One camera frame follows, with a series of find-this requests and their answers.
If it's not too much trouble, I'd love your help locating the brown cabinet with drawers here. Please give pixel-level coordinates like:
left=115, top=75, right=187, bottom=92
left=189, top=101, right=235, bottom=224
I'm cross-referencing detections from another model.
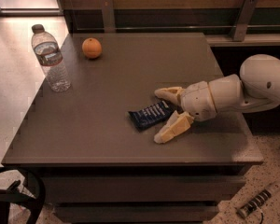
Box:
left=1, top=32, right=265, bottom=224

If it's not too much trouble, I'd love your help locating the lower cabinet drawer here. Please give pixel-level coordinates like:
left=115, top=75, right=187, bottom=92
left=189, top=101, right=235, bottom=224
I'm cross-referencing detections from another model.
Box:
left=55, top=205, right=218, bottom=224

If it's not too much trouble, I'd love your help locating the orange fruit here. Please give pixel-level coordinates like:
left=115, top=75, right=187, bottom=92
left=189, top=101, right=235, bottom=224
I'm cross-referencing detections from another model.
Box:
left=82, top=37, right=102, bottom=59

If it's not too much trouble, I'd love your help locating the white power strip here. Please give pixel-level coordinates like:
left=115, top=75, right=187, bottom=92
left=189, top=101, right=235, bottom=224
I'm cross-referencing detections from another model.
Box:
left=236, top=182, right=280, bottom=219

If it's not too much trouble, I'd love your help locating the metal rail shelf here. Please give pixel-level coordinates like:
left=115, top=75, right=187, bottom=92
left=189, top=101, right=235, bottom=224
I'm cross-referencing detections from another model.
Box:
left=70, top=26, right=280, bottom=47

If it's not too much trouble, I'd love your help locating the left metal bracket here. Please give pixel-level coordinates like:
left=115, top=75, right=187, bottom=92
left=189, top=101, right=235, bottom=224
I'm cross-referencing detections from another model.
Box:
left=101, top=0, right=116, bottom=33

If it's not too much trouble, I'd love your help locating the clear plastic water bottle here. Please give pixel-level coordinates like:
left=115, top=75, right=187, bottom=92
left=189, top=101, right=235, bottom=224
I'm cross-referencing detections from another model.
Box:
left=31, top=24, right=71, bottom=92

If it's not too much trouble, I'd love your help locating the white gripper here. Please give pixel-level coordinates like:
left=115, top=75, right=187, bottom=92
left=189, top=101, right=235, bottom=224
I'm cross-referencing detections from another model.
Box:
left=154, top=81, right=217, bottom=144

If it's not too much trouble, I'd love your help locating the cabinet drawer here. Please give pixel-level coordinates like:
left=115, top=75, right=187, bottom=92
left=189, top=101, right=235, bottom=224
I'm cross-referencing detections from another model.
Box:
left=55, top=205, right=218, bottom=224
left=43, top=176, right=245, bottom=203

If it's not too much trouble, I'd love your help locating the black chair base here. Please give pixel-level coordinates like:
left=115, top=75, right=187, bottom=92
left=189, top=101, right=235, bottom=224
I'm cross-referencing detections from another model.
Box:
left=0, top=166, right=46, bottom=224

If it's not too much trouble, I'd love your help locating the upper cabinet drawer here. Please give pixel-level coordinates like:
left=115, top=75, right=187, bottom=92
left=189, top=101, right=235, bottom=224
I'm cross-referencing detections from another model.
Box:
left=43, top=176, right=245, bottom=203

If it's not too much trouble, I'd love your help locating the metal bracket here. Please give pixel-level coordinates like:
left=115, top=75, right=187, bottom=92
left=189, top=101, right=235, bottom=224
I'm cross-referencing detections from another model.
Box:
left=101, top=0, right=116, bottom=33
left=230, top=0, right=259, bottom=42

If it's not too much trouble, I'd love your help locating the blue rxbar blueberry wrapper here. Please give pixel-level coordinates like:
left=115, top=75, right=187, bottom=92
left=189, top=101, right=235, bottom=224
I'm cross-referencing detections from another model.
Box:
left=128, top=101, right=174, bottom=131

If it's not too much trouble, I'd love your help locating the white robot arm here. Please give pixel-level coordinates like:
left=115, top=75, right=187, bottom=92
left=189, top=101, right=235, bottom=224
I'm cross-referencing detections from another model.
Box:
left=154, top=54, right=280, bottom=144

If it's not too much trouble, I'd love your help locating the right metal bracket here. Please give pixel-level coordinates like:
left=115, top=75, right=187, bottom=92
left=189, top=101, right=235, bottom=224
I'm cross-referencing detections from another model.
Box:
left=230, top=0, right=259, bottom=42

